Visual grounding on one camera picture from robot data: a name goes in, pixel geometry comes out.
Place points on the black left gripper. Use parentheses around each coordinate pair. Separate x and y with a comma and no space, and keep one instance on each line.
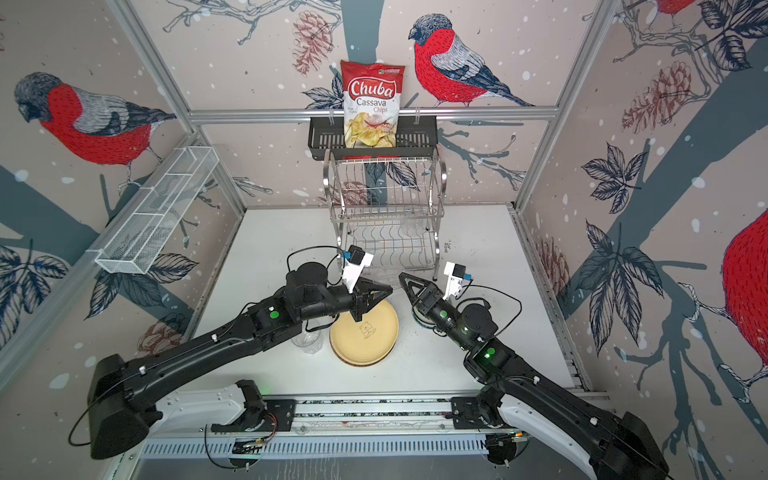
(364,288)

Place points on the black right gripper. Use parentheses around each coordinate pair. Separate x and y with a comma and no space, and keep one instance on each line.
(433,300)

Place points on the light green bowl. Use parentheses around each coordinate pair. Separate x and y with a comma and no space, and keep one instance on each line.
(422,321)

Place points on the yellow plate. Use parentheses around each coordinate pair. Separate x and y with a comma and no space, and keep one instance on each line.
(368,341)

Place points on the clear drinking glass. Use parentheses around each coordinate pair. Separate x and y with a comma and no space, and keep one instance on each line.
(309,340)

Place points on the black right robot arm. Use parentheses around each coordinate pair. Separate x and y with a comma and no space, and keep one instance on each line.
(599,443)

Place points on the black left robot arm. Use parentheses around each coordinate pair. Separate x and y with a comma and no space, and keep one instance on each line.
(123,394)

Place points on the silver two-tier dish rack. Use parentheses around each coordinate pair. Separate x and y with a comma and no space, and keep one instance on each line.
(390,203)

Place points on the red Chuba chips bag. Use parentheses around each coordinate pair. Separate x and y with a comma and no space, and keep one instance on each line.
(374,90)

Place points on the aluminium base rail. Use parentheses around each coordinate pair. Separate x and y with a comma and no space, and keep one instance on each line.
(348,427)

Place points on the black wall shelf basket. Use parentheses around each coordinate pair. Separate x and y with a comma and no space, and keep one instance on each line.
(361,136)

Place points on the white wire mesh basket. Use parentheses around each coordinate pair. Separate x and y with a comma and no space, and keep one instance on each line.
(162,203)

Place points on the aluminium frame corner post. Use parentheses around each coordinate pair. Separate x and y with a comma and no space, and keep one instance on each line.
(128,18)

